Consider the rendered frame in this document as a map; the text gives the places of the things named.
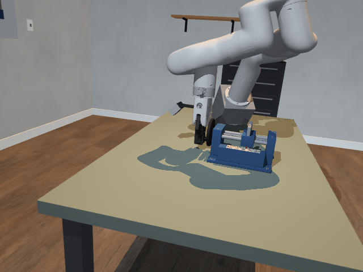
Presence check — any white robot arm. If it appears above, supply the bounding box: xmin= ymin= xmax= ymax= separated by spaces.
xmin=167 ymin=0 xmax=318 ymax=107

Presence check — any blue bench vise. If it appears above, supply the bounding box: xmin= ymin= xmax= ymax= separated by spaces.
xmin=204 ymin=118 xmax=276 ymax=173

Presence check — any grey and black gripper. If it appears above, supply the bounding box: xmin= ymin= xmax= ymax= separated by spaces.
xmin=192 ymin=94 xmax=214 ymax=145

